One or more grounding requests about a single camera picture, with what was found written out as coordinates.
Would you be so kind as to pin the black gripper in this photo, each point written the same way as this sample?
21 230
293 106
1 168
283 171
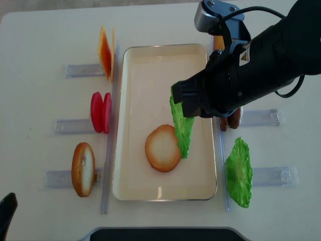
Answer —
218 90

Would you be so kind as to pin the green lettuce leaf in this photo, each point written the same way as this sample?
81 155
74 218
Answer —
239 173
183 127

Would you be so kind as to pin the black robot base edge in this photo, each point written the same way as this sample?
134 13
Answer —
165 234

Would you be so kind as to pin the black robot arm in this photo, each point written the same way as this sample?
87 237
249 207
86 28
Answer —
288 50

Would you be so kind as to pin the brown meat patty front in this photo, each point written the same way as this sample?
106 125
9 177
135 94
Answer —
223 124

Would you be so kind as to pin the brown meat patty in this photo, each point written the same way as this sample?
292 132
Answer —
223 124
234 119

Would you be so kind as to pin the brown meat patty back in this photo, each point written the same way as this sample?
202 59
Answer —
234 119

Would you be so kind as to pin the bread slice on tray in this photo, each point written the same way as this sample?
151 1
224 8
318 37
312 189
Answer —
161 148

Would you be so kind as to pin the upright bread slice right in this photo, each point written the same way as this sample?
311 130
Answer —
218 43

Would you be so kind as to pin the upright bread slice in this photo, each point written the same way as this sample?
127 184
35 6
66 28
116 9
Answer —
83 169
218 43

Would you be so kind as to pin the red tomato slice inner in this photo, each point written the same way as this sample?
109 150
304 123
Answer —
106 112

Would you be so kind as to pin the red tomato slice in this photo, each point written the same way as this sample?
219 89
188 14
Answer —
96 111
106 112

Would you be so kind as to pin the green lettuce leaf in rack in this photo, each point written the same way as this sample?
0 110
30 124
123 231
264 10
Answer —
239 173

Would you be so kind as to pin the red tomato slice outer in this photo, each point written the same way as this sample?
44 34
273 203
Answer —
96 111

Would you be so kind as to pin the orange cheese slice left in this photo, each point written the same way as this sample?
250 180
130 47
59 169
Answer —
104 52

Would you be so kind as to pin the upright bread slice left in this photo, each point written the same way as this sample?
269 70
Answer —
83 169

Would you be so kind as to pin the cream rectangular tray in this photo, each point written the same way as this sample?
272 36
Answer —
147 76

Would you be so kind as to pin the clear acrylic rack right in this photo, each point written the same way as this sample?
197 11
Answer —
291 143

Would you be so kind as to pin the clear acrylic rack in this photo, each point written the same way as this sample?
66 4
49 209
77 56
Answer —
291 143
63 179

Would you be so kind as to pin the clear acrylic rack left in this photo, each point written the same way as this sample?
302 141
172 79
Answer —
63 179

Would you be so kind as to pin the black object lower left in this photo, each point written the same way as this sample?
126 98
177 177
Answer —
8 207

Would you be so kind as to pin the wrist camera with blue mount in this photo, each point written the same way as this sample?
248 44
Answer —
209 13

